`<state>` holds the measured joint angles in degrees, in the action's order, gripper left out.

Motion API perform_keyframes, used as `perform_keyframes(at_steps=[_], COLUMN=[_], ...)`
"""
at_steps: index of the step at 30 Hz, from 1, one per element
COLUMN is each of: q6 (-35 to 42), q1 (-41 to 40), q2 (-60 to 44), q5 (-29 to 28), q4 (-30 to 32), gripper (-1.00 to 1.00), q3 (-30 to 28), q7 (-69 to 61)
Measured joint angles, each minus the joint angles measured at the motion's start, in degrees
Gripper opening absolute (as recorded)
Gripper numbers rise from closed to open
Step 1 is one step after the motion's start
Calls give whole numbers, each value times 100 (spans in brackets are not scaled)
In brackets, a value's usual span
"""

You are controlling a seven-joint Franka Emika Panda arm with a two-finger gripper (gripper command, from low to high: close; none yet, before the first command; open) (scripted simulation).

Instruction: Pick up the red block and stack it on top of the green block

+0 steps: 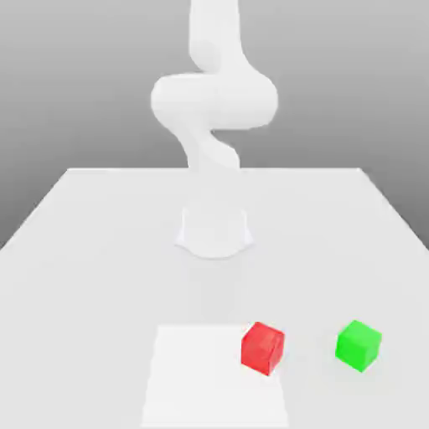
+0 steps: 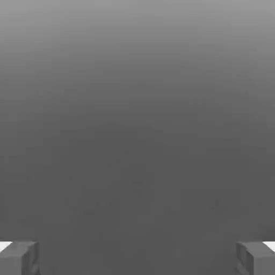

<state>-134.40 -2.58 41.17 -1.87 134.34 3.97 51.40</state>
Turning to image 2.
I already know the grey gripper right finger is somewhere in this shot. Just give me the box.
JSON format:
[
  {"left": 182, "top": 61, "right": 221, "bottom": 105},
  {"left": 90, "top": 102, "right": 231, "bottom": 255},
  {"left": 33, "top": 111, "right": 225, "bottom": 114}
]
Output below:
[{"left": 235, "top": 241, "right": 275, "bottom": 275}]

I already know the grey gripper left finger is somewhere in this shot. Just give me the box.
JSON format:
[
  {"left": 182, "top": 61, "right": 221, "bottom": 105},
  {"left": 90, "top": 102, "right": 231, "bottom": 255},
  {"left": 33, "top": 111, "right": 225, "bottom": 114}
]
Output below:
[{"left": 0, "top": 241, "right": 41, "bottom": 275}]

